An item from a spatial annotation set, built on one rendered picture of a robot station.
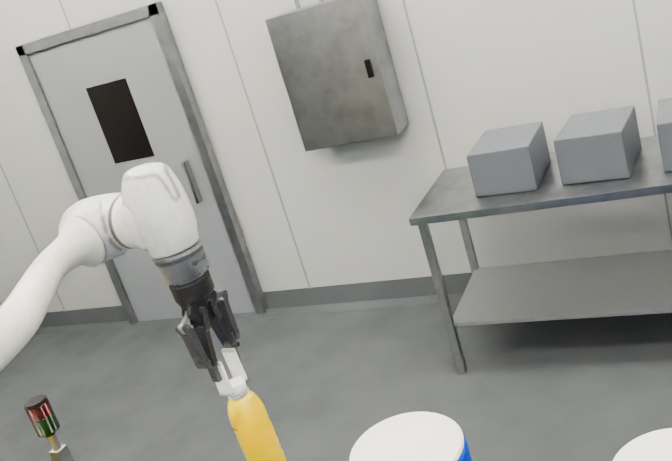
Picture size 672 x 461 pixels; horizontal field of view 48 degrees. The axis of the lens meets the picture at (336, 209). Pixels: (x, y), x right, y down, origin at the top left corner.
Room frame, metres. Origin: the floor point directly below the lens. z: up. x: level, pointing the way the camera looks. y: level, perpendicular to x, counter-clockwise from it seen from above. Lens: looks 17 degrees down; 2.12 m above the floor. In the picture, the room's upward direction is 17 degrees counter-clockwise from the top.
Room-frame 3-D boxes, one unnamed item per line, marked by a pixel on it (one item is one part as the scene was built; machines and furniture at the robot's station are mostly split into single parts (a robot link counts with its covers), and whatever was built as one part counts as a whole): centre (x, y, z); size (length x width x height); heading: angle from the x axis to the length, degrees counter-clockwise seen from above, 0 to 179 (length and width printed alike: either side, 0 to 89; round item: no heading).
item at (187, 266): (1.27, 0.29, 1.72); 0.09 x 0.09 x 0.06
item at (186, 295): (1.27, 0.29, 1.64); 0.08 x 0.07 x 0.09; 147
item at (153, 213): (1.28, 0.30, 1.82); 0.13 x 0.11 x 0.16; 55
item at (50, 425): (1.90, 0.94, 1.18); 0.06 x 0.06 x 0.05
